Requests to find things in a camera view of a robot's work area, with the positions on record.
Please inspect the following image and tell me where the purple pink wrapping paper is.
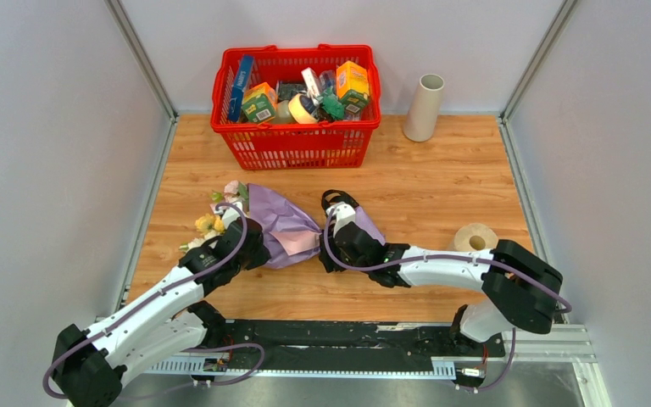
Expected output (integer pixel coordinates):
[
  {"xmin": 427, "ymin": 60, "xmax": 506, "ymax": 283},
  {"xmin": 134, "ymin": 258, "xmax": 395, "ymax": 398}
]
[{"xmin": 248, "ymin": 183, "xmax": 386, "ymax": 270}]

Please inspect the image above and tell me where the artificial flower bunch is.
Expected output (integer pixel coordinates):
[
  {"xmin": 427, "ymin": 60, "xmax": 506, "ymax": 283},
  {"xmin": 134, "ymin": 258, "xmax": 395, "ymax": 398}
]
[{"xmin": 179, "ymin": 180, "xmax": 249, "ymax": 254}]

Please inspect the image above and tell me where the black printed ribbon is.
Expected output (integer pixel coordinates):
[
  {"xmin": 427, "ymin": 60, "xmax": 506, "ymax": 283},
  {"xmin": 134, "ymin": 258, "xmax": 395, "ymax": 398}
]
[{"xmin": 320, "ymin": 189, "xmax": 359, "ymax": 214}]

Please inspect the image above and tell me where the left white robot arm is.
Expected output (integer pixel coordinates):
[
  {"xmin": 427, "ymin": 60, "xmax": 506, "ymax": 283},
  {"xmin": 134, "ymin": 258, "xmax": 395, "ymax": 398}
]
[{"xmin": 43, "ymin": 218, "xmax": 270, "ymax": 406}]

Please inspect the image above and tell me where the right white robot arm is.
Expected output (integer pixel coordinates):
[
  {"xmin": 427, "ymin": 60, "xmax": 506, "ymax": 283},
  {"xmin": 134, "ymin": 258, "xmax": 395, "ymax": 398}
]
[{"xmin": 320, "ymin": 222, "xmax": 571, "ymax": 355}]

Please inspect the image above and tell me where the beige cylindrical vase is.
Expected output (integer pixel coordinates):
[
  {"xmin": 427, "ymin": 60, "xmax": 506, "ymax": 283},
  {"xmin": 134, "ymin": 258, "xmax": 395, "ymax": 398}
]
[{"xmin": 403, "ymin": 74, "xmax": 445, "ymax": 142}]

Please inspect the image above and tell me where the red plastic shopping basket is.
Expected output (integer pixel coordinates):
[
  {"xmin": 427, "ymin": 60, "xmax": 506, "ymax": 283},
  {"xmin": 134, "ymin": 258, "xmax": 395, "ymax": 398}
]
[{"xmin": 210, "ymin": 44, "xmax": 381, "ymax": 170}]

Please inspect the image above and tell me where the green plastic item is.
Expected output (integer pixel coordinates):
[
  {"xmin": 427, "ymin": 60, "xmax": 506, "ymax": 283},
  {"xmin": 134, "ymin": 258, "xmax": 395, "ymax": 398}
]
[{"xmin": 320, "ymin": 92, "xmax": 345, "ymax": 122}]

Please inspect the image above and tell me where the masking tape roll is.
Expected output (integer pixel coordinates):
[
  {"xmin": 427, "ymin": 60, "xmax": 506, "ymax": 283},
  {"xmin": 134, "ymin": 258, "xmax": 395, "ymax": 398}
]
[{"xmin": 288, "ymin": 93, "xmax": 318, "ymax": 125}]

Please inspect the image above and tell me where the green yellow box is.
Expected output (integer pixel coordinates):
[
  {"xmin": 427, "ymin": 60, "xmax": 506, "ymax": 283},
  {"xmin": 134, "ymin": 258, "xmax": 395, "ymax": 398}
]
[{"xmin": 242, "ymin": 82, "xmax": 277, "ymax": 124}]

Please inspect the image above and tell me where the orange green box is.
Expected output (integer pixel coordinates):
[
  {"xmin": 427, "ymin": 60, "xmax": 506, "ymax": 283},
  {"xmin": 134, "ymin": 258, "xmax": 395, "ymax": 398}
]
[{"xmin": 336, "ymin": 61, "xmax": 371, "ymax": 114}]

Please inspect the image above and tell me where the white packet in basket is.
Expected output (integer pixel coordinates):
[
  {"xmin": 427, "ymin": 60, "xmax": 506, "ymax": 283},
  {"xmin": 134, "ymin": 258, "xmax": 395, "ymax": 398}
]
[{"xmin": 301, "ymin": 68, "xmax": 322, "ymax": 99}]

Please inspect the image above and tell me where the blue box in basket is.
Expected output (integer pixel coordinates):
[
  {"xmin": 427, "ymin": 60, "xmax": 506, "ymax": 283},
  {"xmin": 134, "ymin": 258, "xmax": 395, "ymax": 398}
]
[{"xmin": 227, "ymin": 54, "xmax": 254, "ymax": 122}]

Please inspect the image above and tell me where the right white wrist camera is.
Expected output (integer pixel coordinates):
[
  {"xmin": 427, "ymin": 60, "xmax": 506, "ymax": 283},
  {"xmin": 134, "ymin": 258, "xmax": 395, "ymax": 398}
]
[{"xmin": 328, "ymin": 203, "xmax": 356, "ymax": 236}]

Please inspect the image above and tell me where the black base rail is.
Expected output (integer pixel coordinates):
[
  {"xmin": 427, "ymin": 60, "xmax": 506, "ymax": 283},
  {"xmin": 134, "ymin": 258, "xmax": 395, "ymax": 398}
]
[{"xmin": 202, "ymin": 320, "xmax": 506, "ymax": 373}]

